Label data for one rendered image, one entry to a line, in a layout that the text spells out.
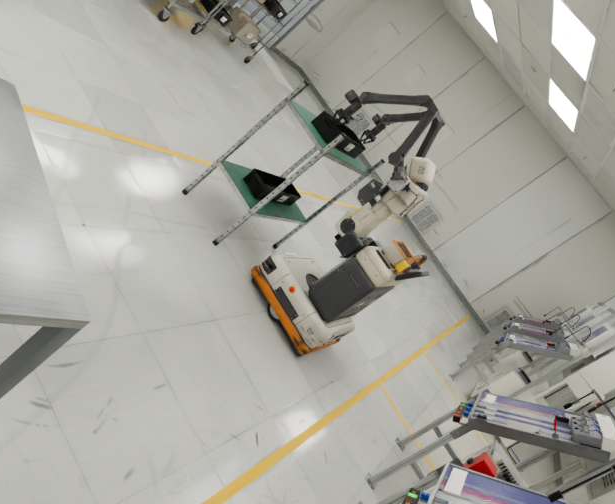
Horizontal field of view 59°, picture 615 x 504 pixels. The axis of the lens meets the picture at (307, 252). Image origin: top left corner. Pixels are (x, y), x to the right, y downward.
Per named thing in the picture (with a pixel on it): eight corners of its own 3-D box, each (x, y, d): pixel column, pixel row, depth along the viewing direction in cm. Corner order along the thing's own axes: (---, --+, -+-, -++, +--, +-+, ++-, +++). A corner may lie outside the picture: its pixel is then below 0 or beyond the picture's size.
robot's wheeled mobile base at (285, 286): (334, 345, 401) (360, 327, 394) (298, 358, 343) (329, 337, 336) (287, 270, 418) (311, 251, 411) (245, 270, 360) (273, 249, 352)
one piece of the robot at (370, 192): (377, 214, 372) (403, 195, 365) (365, 211, 347) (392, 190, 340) (365, 196, 376) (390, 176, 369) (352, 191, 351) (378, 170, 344)
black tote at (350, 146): (325, 142, 343) (338, 130, 340) (310, 121, 348) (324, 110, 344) (354, 158, 396) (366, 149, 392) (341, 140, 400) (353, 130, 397)
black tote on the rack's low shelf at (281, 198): (254, 198, 362) (266, 188, 358) (241, 178, 366) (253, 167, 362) (290, 206, 414) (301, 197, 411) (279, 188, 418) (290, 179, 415)
